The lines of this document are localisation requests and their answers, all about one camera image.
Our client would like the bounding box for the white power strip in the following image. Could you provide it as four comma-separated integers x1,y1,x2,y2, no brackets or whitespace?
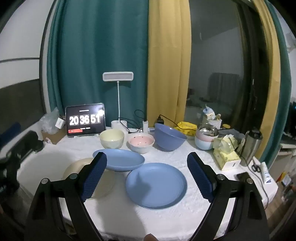
129,126,158,134

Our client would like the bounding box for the white textured tablecloth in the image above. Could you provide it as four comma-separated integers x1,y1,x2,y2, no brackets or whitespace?
17,126,279,241

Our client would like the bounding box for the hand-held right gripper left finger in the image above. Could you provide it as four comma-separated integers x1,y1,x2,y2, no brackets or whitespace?
24,152,108,241

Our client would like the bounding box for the blue plate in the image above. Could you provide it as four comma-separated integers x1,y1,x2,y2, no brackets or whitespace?
92,148,145,172
125,162,188,210

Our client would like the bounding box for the tablet with clock display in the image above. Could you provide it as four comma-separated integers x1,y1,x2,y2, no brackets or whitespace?
65,103,107,137

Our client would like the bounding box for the large blue bowl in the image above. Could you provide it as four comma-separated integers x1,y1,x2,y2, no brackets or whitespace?
154,123,188,152

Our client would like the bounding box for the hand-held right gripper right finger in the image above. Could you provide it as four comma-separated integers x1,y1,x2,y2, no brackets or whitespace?
187,152,270,241

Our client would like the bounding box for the black phone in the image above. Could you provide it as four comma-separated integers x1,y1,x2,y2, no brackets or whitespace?
234,172,250,181

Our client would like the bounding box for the pink dotted bowl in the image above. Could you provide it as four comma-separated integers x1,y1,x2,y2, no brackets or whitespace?
127,134,155,154

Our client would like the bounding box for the yellow tissue pack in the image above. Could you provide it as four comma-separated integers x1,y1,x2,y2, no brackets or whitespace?
213,134,241,154

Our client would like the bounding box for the stainless steel bowl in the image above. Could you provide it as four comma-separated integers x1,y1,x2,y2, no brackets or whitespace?
197,124,219,137

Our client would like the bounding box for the cardboard box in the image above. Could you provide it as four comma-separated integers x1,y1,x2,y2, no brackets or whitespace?
41,128,67,145

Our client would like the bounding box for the teal curtain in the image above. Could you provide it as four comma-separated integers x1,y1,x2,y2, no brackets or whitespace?
259,0,292,167
47,0,149,116

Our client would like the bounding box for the white tube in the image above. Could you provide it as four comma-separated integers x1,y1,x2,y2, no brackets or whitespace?
261,162,271,184

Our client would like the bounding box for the yellow packet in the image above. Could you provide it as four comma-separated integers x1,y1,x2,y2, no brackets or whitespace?
174,121,198,137

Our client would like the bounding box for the white perforated basket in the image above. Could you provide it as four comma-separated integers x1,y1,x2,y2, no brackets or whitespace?
203,116,223,129

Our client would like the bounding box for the dark glass window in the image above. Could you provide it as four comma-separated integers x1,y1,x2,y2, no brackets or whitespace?
188,0,257,135

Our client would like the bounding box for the black charger cable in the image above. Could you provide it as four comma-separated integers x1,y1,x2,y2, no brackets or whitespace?
158,114,183,128

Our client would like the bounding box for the grey cloth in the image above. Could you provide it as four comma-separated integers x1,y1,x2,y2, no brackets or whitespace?
218,128,245,137

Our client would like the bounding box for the clear plastic bag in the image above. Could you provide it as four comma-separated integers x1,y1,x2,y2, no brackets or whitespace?
40,107,60,135

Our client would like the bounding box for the white desk lamp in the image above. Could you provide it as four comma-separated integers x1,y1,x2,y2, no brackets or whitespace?
102,72,134,134

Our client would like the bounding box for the cream bowl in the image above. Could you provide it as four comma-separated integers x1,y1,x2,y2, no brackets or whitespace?
99,129,125,149

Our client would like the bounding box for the cream plate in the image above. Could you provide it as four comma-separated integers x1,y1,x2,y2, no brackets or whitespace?
61,158,116,200

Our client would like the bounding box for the looped black cable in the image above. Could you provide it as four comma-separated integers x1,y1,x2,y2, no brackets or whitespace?
134,110,148,127

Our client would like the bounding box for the yellow curtain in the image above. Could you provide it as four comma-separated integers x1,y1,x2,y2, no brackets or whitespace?
251,0,281,160
147,0,191,130

